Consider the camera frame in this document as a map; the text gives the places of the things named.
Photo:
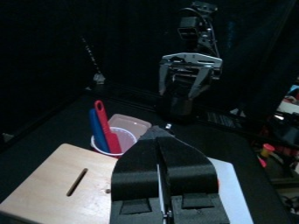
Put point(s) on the red cube box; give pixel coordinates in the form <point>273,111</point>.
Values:
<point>46,186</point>

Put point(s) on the yellow bottle with red cap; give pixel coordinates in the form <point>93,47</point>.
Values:
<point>266,150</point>

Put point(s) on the red plastic cup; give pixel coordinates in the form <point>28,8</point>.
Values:
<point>125,140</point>

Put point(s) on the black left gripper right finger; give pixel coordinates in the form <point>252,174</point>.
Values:
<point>190,175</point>

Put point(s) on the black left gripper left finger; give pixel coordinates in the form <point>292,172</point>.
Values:
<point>133,175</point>

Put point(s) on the red toy spatula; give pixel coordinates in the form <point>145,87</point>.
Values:
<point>112,143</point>

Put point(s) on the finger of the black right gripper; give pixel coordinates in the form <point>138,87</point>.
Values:
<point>162,78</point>
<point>202,81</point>

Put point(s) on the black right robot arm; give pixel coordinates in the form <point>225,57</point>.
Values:
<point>188,26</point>

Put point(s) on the blue toy utensil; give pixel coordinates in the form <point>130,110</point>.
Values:
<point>97,128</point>

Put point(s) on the clear plastic container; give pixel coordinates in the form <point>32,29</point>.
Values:
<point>132,122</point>

